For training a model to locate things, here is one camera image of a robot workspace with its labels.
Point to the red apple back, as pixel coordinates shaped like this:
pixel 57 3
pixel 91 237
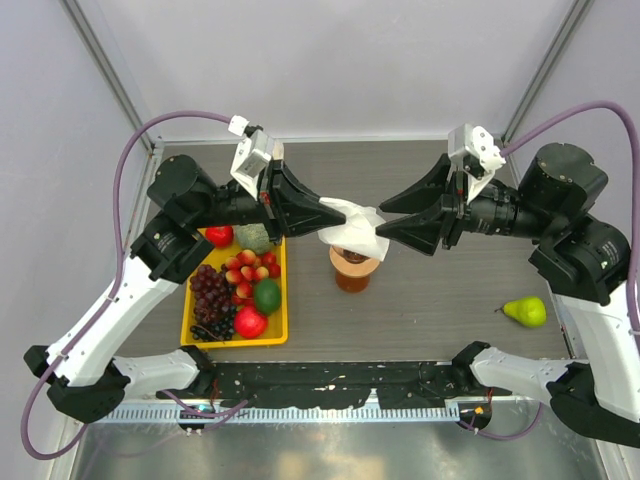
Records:
pixel 220 236

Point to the white perforated cable rail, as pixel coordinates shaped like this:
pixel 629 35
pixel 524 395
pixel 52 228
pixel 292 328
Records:
pixel 370 412

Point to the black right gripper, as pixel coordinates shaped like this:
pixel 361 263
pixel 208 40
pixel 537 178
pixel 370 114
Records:
pixel 423 229

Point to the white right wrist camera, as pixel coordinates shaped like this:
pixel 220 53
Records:
pixel 472 150

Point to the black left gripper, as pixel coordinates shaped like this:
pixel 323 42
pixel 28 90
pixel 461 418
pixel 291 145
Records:
pixel 287 205

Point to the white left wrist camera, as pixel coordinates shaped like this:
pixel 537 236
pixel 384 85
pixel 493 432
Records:
pixel 253 154

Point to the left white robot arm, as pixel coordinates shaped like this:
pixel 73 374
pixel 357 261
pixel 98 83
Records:
pixel 86 378

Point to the green netted melon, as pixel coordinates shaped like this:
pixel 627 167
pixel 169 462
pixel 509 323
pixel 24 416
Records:
pixel 253 237

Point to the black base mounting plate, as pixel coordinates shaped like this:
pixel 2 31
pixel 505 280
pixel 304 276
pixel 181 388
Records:
pixel 335 385

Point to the red apple front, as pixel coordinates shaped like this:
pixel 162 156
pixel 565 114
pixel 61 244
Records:
pixel 249 322

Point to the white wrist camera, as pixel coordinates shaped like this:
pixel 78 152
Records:
pixel 253 154
pixel 472 150

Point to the red apple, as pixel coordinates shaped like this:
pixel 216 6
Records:
pixel 220 236
pixel 249 322

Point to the dark purple grape bunch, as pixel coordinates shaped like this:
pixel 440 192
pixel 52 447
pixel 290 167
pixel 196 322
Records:
pixel 214 312

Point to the green pear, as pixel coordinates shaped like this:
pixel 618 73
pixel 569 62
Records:
pixel 529 312

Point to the green lime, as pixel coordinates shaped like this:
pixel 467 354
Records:
pixel 267 296

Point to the round wooden dripper stand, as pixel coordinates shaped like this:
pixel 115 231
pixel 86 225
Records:
pixel 350 264

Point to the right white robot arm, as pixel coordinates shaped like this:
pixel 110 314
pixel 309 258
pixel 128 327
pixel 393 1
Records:
pixel 584 261

